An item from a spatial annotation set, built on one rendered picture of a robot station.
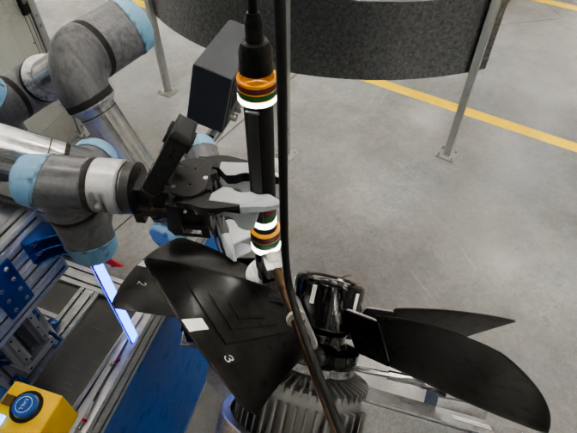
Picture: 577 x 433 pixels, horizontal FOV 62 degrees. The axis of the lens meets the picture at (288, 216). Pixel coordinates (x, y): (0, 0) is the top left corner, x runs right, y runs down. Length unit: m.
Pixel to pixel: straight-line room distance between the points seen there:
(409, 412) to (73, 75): 0.81
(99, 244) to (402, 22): 1.95
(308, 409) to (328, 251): 1.70
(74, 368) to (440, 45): 2.14
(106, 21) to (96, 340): 1.33
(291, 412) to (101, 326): 1.39
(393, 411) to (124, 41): 0.82
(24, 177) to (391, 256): 1.97
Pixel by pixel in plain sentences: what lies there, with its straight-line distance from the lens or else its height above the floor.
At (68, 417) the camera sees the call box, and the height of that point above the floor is 1.02.
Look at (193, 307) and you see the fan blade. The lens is 0.56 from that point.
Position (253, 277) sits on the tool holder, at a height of 1.27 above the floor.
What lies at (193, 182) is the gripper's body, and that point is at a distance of 0.62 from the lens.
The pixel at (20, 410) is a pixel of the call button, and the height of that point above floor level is 1.08.
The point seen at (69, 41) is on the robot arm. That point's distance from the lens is 0.99.
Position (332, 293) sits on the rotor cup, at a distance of 0.77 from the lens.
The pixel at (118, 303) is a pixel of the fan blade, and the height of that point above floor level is 1.21.
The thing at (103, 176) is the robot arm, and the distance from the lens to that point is 0.66.
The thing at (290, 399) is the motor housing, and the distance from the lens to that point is 0.77.
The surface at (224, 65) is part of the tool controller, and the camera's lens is 1.31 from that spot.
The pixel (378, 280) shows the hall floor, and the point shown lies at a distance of 2.34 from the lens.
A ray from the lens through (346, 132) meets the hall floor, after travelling 3.10.
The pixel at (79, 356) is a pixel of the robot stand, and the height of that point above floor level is 0.21.
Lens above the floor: 1.90
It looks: 48 degrees down
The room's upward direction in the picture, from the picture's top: straight up
